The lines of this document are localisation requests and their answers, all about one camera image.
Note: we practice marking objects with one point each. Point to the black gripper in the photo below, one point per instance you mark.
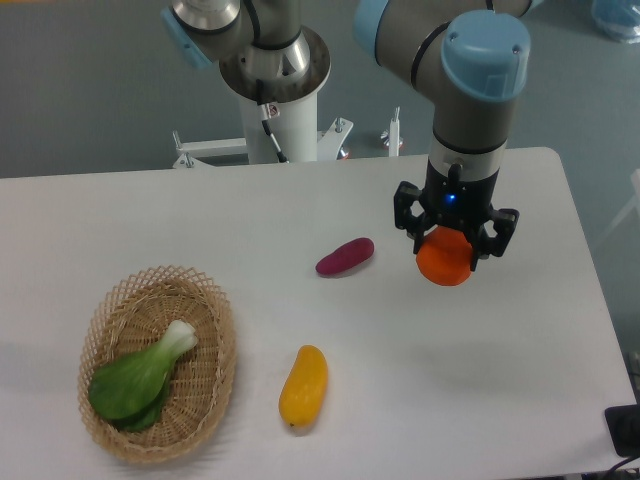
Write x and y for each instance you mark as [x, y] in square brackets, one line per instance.
[457, 204]

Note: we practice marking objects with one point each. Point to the orange fruit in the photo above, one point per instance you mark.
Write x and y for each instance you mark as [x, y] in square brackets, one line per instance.
[444, 257]

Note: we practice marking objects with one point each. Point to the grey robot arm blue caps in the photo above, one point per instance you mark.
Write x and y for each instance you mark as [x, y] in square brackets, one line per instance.
[469, 58]

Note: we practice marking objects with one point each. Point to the purple sweet potato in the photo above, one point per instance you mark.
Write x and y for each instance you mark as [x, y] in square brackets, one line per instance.
[346, 257]

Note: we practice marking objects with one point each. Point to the yellow mango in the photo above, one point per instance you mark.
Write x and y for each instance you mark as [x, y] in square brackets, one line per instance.
[303, 393]

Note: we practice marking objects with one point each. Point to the blue object top right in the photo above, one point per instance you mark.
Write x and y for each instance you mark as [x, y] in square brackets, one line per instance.
[618, 19]

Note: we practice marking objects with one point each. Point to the black device at table edge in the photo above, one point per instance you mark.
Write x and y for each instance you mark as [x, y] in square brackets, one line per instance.
[623, 425]

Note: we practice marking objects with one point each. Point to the woven wicker basket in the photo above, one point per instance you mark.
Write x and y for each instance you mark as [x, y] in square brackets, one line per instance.
[133, 315]

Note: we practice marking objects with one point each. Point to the green bok choy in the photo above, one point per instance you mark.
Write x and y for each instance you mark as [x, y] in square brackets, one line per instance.
[131, 391]

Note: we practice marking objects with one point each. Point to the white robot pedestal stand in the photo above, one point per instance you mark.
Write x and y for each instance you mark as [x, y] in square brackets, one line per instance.
[277, 93]

